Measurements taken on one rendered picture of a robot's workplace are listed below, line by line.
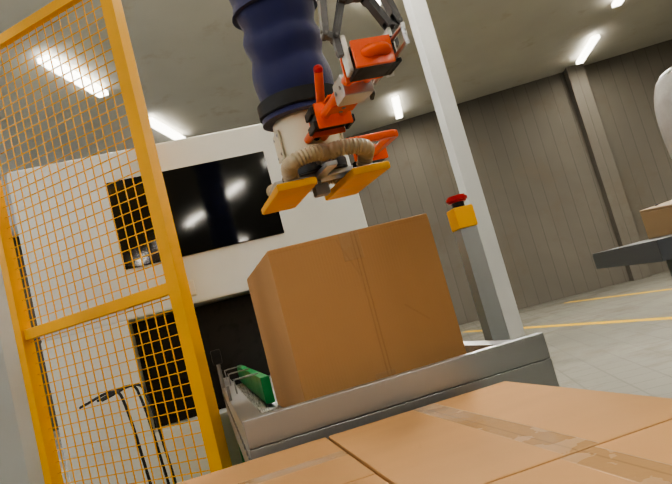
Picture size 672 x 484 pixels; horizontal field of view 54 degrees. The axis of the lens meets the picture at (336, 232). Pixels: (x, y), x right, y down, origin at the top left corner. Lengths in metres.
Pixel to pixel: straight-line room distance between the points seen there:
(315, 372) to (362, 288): 0.22
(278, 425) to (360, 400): 0.18
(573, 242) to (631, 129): 2.29
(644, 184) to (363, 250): 11.66
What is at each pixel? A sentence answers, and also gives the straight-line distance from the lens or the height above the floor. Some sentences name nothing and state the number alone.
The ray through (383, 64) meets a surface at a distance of 1.20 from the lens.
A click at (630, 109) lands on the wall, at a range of 13.28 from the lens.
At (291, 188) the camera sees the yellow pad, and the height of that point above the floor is 1.08.
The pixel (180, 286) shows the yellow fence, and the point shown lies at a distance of 2.18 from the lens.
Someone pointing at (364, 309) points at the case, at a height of 0.76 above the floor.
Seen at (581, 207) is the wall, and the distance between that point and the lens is 12.76.
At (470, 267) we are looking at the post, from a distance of 2.16.
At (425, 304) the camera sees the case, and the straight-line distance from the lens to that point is 1.59.
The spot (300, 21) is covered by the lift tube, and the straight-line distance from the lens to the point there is 1.81.
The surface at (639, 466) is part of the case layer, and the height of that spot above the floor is 0.54.
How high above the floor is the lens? 0.77
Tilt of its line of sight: 7 degrees up
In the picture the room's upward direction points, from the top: 15 degrees counter-clockwise
